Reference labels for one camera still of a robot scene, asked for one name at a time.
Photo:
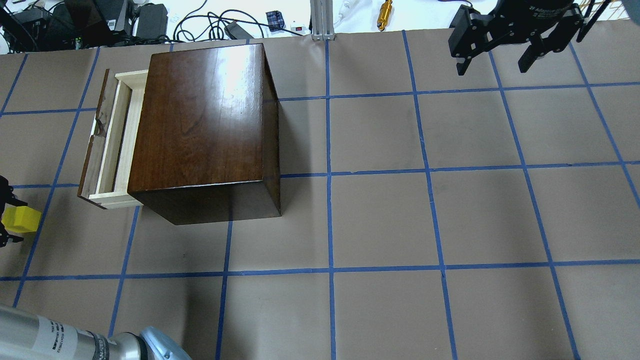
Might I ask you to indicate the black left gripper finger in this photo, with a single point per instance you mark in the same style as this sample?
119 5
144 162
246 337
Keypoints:
7 196
7 238

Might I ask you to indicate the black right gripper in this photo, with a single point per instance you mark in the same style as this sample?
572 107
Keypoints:
543 11

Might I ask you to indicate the yellow cube block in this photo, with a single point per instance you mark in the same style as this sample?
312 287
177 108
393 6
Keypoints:
21 219

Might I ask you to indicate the light wood drawer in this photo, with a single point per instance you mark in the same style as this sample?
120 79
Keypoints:
108 162

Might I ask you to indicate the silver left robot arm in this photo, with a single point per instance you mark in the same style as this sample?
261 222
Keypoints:
28 336

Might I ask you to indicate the dark wooden drawer cabinet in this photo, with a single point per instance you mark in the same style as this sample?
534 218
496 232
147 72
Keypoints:
207 143

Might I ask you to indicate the brass cylinder tool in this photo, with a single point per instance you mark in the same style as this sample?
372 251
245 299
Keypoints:
384 15

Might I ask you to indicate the black laptop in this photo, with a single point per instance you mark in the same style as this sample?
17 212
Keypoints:
77 24

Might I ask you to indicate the black power brick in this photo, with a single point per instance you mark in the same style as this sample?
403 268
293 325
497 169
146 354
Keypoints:
152 21

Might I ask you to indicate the aluminium frame post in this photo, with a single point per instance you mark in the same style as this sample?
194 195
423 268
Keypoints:
322 20

